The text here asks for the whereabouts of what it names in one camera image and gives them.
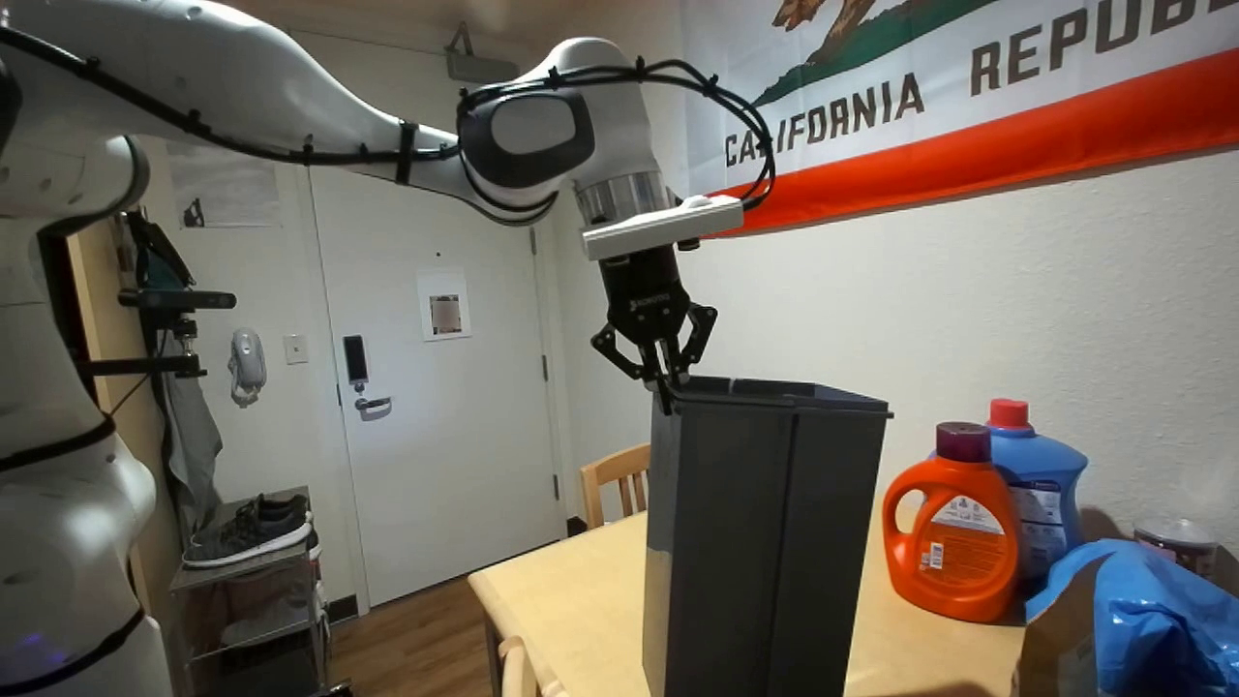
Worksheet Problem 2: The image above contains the small photo on door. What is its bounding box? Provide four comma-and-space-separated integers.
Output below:
422, 287, 472, 345

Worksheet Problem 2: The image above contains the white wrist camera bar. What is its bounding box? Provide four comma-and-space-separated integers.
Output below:
578, 189, 750, 266

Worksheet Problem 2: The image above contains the white wall intercom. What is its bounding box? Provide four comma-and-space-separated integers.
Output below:
225, 324, 272, 408

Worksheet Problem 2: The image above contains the California Republic flag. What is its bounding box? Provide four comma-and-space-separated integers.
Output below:
652, 0, 1239, 244

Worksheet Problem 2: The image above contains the gray door closer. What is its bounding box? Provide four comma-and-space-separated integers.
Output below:
442, 27, 528, 89

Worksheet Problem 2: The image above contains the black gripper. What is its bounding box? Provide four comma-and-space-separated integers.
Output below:
590, 240, 725, 418

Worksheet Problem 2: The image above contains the orange detergent bottle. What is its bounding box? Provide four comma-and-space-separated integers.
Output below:
884, 424, 1030, 629

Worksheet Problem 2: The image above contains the white door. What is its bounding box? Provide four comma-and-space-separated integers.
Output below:
287, 167, 574, 612

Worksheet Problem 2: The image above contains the hanging gray cloth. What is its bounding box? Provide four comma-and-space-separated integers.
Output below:
123, 211, 229, 524

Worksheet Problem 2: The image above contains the black mounting bracket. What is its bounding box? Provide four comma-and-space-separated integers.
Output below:
87, 279, 245, 389

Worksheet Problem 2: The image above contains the wooden chair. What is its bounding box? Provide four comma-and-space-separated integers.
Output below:
578, 442, 660, 531

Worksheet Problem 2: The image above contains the blue plastic bag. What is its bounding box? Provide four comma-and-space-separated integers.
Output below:
1021, 540, 1239, 697

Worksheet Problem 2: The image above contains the blue detergent bottle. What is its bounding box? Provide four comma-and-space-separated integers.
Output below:
985, 394, 1095, 602

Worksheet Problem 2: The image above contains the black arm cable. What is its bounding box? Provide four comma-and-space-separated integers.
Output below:
0, 18, 782, 215

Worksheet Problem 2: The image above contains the tall dark gray bin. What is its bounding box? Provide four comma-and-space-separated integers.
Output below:
639, 372, 893, 697

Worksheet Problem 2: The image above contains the brown cardboard box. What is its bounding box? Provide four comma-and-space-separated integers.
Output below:
1011, 589, 1132, 697

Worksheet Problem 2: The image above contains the dark sneaker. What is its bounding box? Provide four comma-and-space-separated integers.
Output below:
247, 486, 312, 536

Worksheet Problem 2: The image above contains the gray sneaker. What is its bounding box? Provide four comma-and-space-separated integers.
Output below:
178, 502, 321, 575

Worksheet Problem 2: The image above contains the black door keypad lock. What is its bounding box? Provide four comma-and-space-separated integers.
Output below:
341, 329, 376, 393

